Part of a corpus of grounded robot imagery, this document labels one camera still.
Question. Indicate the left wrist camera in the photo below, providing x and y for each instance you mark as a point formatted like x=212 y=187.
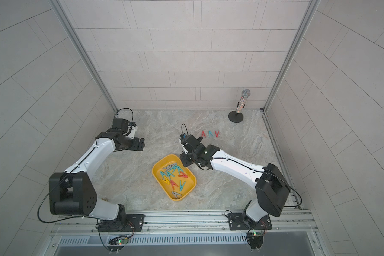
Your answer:
x=132 y=128

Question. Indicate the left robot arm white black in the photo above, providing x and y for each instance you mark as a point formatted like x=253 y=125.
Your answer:
x=72 y=193

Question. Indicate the teal clothespin in box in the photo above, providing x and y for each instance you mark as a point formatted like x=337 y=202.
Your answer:
x=163 y=174

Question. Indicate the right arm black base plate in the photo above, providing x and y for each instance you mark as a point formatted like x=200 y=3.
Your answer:
x=239 y=221

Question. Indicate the aluminium mounting rail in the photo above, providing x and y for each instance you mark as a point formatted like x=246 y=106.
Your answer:
x=215 y=221

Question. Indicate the glitter microphone on black stand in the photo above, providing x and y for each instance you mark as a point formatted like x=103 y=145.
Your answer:
x=236 y=116

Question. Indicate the left green circuit board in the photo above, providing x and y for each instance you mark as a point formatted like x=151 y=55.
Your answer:
x=117 y=243

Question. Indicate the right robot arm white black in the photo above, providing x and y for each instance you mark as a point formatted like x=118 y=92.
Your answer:
x=271 y=187

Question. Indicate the grey clothespin in box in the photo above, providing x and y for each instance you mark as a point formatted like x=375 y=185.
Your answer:
x=176 y=195

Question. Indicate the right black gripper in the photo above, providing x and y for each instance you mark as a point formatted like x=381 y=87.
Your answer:
x=185 y=161

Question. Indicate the yellow plastic storage box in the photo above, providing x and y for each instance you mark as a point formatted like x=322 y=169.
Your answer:
x=171 y=164

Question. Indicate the red clothespin in box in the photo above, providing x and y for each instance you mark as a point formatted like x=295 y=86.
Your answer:
x=182 y=175

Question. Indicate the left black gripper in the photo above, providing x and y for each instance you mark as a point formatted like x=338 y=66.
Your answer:
x=135 y=146

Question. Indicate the yellow clothespin in box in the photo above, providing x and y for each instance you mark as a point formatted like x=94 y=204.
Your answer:
x=166 y=181

